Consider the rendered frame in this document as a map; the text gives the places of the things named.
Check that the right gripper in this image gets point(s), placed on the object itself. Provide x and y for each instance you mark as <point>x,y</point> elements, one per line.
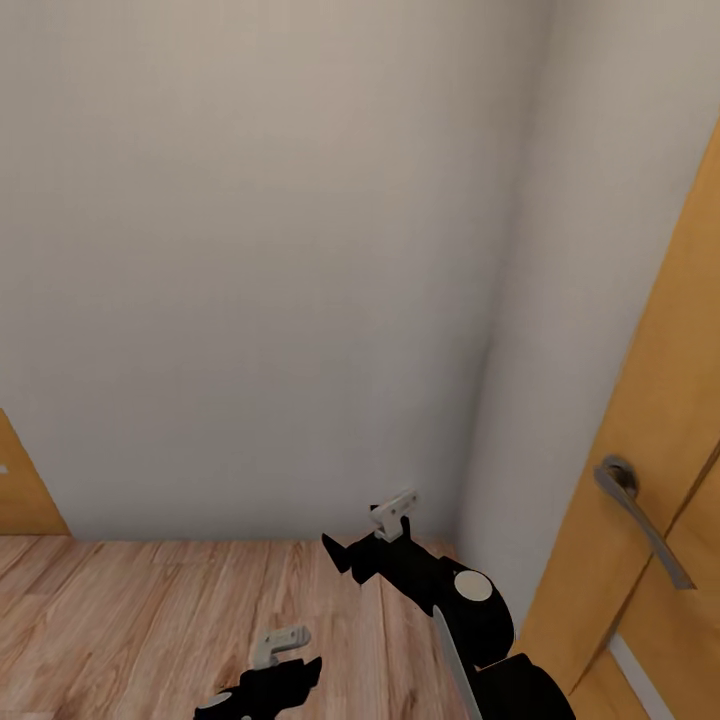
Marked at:
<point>373,555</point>

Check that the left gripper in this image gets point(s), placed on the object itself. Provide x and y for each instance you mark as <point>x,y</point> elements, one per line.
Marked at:
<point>287,685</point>

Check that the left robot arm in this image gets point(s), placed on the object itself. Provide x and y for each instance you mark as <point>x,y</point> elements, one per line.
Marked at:
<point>270,686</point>

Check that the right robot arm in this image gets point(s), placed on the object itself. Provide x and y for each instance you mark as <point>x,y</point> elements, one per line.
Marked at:
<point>472,620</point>

